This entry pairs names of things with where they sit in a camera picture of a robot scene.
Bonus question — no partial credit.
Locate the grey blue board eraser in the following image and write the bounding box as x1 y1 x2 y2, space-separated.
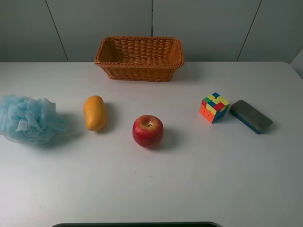
229 100 273 134

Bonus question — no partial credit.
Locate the orange wicker basket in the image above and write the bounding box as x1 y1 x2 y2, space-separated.
94 36 184 82

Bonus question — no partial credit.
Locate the colourful puzzle cube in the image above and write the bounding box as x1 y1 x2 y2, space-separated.
199 92 230 123

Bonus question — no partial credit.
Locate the red apple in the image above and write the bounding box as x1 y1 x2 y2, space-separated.
132 115 164 149

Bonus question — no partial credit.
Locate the yellow mango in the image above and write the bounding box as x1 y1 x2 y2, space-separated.
83 96 108 131

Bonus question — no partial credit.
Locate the blue mesh bath sponge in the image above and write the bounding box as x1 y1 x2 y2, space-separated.
0 95 68 145

